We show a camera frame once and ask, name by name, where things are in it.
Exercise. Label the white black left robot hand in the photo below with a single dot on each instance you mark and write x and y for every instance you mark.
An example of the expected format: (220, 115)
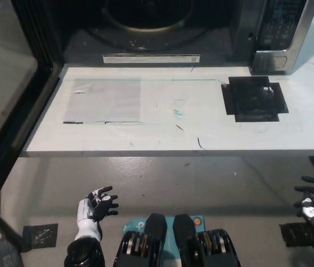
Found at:
(98, 207)

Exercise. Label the stainless steel microwave door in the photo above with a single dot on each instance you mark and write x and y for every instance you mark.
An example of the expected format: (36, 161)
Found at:
(6, 83)

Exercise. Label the black ribbed robot torso block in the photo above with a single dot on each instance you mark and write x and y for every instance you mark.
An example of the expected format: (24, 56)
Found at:
(134, 250)
(212, 250)

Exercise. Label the white microwave label sticker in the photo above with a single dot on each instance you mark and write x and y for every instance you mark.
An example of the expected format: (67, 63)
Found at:
(151, 59)

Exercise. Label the glass microwave turntable plate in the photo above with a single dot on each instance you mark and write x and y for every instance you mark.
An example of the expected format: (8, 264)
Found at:
(159, 40)

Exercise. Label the stainless steel Farberware microwave body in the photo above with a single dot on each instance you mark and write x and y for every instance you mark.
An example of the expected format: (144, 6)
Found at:
(303, 27)

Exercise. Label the black floor tape square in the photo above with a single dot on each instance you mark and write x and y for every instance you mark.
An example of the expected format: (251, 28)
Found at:
(41, 236)
(293, 235)

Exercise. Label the dark metal table leg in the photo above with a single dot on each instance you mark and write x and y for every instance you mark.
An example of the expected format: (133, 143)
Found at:
(6, 231)

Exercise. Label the teal TP-Link box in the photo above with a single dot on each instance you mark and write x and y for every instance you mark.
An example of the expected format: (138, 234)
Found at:
(198, 222)

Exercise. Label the clear plastic tape sheet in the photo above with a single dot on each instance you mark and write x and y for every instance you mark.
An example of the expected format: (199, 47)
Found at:
(104, 103)

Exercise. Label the black table foot plate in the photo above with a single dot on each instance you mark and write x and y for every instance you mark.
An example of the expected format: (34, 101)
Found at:
(5, 254)

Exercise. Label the black tape patch with hole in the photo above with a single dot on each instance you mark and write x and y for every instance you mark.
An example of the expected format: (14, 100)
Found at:
(246, 111)

